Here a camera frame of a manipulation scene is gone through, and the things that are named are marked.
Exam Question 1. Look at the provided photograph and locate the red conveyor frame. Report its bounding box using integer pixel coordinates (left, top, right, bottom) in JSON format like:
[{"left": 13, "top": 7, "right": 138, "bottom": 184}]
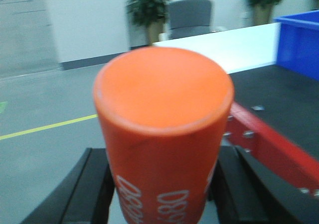
[{"left": 225, "top": 102, "right": 319, "bottom": 198}]

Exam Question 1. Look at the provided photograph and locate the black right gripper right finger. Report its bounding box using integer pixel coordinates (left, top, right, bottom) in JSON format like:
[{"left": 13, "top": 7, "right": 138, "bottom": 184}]
[{"left": 210, "top": 146, "right": 319, "bottom": 224}]

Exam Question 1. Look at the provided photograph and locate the potted plant left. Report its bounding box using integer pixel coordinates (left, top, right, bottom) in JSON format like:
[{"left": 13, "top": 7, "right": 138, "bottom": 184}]
[{"left": 127, "top": 0, "right": 171, "bottom": 45}]

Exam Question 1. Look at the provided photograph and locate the orange cylindrical capacitor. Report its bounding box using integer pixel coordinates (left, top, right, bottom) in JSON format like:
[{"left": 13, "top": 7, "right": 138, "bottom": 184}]
[{"left": 93, "top": 47, "right": 234, "bottom": 224}]

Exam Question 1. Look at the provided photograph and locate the blue bin on conveyor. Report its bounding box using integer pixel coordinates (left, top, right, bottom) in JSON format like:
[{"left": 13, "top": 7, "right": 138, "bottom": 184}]
[{"left": 274, "top": 10, "right": 319, "bottom": 80}]

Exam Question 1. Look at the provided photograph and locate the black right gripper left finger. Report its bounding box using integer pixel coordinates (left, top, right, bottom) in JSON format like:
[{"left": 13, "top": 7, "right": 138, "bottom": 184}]
[{"left": 22, "top": 148, "right": 115, "bottom": 224}]

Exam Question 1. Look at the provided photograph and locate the grey office chair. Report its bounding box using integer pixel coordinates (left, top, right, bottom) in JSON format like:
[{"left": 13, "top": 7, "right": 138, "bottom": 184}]
[{"left": 167, "top": 0, "right": 213, "bottom": 39}]

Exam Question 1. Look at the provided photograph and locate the black conveyor belt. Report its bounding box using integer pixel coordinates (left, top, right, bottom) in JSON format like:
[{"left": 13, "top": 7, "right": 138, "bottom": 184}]
[{"left": 230, "top": 65, "right": 319, "bottom": 158}]

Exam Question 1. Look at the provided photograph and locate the white table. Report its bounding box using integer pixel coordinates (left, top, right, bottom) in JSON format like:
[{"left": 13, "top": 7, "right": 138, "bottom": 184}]
[{"left": 153, "top": 23, "right": 280, "bottom": 74}]

